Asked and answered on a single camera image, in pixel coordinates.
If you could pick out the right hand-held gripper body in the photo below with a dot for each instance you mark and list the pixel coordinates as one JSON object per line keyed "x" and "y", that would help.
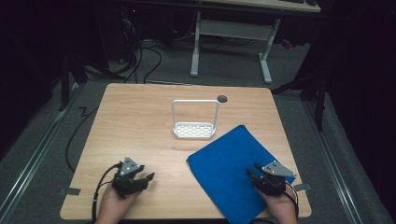
{"x": 271, "y": 182}

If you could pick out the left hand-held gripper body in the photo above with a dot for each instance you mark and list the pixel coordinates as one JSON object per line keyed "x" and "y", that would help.
{"x": 126, "y": 169}

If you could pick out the blue cloth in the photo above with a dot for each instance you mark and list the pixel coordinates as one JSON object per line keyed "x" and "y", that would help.
{"x": 224, "y": 168}

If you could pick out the person's right hand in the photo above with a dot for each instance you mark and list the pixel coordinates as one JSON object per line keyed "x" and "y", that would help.
{"x": 280, "y": 205}

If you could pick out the grey tape strip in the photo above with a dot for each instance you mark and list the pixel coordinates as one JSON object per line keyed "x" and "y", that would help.
{"x": 302, "y": 187}
{"x": 71, "y": 191}

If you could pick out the dark round table grommet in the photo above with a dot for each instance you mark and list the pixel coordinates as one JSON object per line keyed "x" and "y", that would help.
{"x": 222, "y": 99}

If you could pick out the black metal stand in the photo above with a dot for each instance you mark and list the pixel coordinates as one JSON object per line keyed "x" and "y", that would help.
{"x": 70, "y": 74}
{"x": 314, "y": 90}

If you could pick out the white-legged desk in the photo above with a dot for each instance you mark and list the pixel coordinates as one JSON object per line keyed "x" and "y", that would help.
{"x": 233, "y": 29}

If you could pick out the black computer tower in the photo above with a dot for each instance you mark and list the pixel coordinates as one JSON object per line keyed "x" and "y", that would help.
{"x": 120, "y": 28}

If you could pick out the metal floor rail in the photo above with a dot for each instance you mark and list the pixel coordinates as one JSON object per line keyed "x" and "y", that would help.
{"x": 34, "y": 155}
{"x": 333, "y": 161}

